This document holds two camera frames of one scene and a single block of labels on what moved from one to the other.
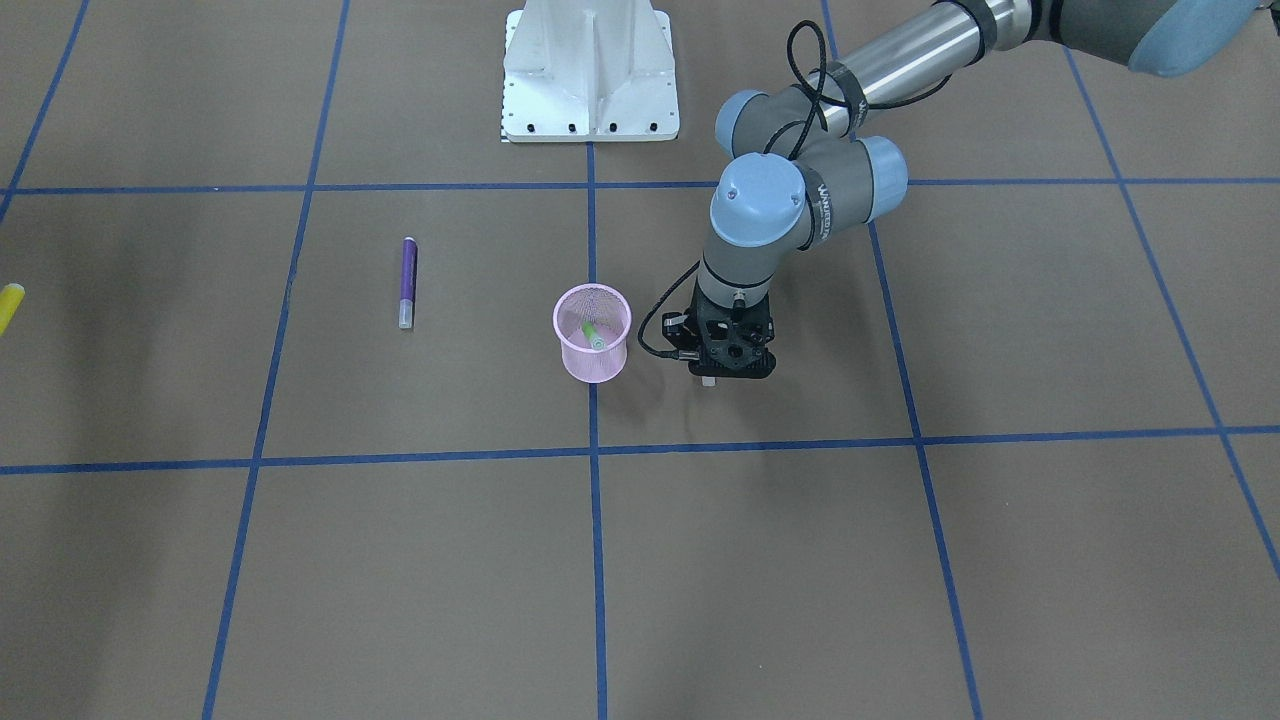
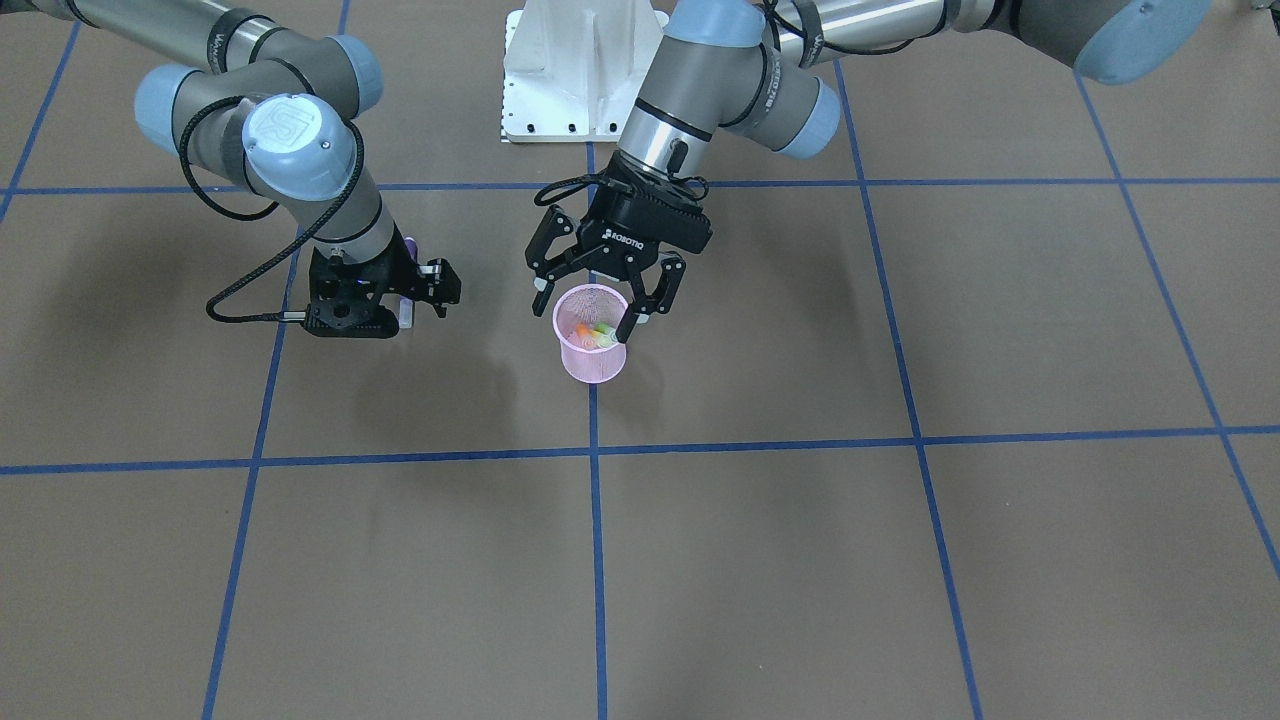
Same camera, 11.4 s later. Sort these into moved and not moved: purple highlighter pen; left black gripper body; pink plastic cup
Moved: left black gripper body
Not moved: purple highlighter pen; pink plastic cup
